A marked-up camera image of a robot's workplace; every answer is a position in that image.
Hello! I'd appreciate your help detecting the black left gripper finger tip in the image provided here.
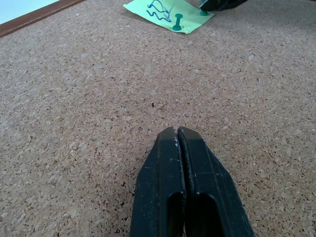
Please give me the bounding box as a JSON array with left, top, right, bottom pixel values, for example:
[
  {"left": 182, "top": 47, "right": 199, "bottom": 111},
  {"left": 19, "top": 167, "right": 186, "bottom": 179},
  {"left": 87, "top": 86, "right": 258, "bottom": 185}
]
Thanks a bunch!
[{"left": 198, "top": 0, "right": 247, "bottom": 12}]

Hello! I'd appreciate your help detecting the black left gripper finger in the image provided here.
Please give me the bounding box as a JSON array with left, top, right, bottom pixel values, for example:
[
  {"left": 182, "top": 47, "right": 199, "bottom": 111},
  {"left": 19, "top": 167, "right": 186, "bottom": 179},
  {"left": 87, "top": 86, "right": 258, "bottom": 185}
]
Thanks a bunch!
[
  {"left": 129, "top": 127, "right": 186, "bottom": 237},
  {"left": 176, "top": 126, "right": 255, "bottom": 237}
]

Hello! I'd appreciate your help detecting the green sticky note with scribble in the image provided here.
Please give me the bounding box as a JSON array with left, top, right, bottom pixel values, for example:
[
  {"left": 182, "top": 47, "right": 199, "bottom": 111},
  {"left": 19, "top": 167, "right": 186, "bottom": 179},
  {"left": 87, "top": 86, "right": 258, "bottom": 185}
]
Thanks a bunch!
[{"left": 122, "top": 0, "right": 215, "bottom": 35}]

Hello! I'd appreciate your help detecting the cork board with wooden frame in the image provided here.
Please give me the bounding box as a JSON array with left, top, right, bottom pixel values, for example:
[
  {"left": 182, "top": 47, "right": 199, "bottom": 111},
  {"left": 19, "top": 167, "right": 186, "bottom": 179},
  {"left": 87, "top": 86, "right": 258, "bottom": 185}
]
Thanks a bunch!
[{"left": 0, "top": 0, "right": 316, "bottom": 237}]

